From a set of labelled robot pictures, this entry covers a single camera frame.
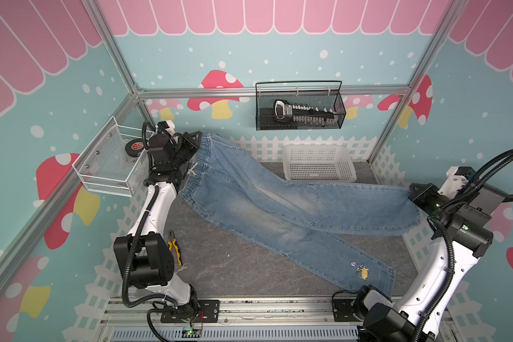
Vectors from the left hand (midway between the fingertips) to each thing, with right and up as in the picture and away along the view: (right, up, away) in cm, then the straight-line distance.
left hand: (203, 134), depth 78 cm
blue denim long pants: (+31, -33, +12) cm, 47 cm away
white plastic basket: (+54, -7, +43) cm, 69 cm away
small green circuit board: (-3, -70, -5) cm, 70 cm away
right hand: (+68, -18, -13) cm, 71 cm away
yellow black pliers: (-16, -43, +12) cm, 47 cm away
